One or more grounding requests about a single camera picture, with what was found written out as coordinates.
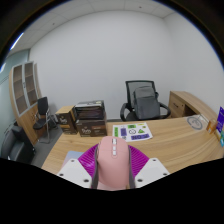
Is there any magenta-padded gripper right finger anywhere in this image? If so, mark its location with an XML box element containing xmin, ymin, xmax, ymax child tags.
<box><xmin>127</xmin><ymin>144</ymin><xmax>171</xmax><ymax>190</ymax></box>

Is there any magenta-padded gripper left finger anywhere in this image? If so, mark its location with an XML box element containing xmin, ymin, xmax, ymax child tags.
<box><xmin>56</xmin><ymin>143</ymin><xmax>100</xmax><ymax>190</ymax></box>

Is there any pink computer mouse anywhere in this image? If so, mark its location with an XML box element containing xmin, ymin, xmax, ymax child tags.
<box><xmin>96</xmin><ymin>136</ymin><xmax>130</xmax><ymax>190</ymax></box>

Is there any white green purple sticker sheet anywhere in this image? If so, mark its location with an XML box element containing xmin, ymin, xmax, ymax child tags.
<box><xmin>112</xmin><ymin>122</ymin><xmax>154</xmax><ymax>143</ymax></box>

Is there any brown cardboard box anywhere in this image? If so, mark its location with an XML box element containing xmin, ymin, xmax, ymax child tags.
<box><xmin>55</xmin><ymin>105</ymin><xmax>78</xmax><ymax>135</ymax></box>
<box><xmin>75</xmin><ymin>114</ymin><xmax>108</xmax><ymax>138</ymax></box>

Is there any black box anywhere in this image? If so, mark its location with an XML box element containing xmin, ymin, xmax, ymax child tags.
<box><xmin>73</xmin><ymin>99</ymin><xmax>106</xmax><ymax>120</ymax></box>

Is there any grey backpack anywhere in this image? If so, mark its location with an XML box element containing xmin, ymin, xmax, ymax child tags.
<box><xmin>132</xmin><ymin>85</ymin><xmax>162</xmax><ymax>121</ymax></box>

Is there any black armchair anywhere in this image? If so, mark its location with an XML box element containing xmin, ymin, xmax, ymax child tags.
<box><xmin>0</xmin><ymin>124</ymin><xmax>36</xmax><ymax>164</ymax></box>

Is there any wooden side desk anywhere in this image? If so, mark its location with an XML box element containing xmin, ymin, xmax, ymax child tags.
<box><xmin>168</xmin><ymin>90</ymin><xmax>218</xmax><ymax>122</ymax></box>

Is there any black mesh office chair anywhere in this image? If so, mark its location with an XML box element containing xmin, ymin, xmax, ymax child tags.
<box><xmin>119</xmin><ymin>79</ymin><xmax>172</xmax><ymax>122</ymax></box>

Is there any purple hanging package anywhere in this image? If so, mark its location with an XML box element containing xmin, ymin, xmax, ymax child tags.
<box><xmin>215</xmin><ymin>106</ymin><xmax>224</xmax><ymax>135</ymax></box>

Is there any wooden shelf unit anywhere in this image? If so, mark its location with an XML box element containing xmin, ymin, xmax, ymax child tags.
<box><xmin>8</xmin><ymin>61</ymin><xmax>44</xmax><ymax>146</ymax></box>

